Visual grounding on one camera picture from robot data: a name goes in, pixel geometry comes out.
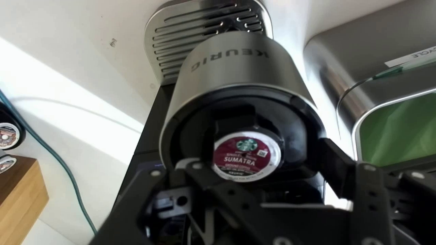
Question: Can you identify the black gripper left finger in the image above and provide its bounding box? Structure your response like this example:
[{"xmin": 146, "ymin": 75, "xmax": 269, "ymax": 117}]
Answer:
[{"xmin": 89, "ymin": 158, "xmax": 207, "ymax": 245}]

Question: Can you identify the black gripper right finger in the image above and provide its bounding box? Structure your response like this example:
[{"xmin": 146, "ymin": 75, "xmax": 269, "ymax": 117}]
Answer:
[{"xmin": 318, "ymin": 137, "xmax": 398, "ymax": 245}]

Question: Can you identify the light wooden box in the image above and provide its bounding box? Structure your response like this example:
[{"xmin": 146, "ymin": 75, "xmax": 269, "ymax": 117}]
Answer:
[{"xmin": 0, "ymin": 155, "xmax": 51, "ymax": 245}]

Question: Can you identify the Starbucks Sumatra coffee pod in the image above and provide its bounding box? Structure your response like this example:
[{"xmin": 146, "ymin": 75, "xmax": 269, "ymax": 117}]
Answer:
[{"xmin": 211, "ymin": 131, "xmax": 284, "ymax": 184}]

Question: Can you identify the black wire pod carousel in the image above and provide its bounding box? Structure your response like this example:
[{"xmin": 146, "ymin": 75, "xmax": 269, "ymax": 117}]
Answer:
[{"xmin": 0, "ymin": 102, "xmax": 27, "ymax": 177}]

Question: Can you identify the green bin liner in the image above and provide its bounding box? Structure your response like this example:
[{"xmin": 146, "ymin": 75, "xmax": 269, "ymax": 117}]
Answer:
[{"xmin": 360, "ymin": 92, "xmax": 436, "ymax": 167}]

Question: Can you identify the stainless steel lidded bin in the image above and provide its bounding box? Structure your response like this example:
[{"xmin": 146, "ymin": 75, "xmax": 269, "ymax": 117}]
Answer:
[{"xmin": 303, "ymin": 4, "xmax": 436, "ymax": 173}]

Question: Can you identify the black silver Keurig coffeemaker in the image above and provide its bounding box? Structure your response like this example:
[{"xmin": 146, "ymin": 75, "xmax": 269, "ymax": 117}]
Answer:
[{"xmin": 115, "ymin": 0, "xmax": 330, "ymax": 209}]

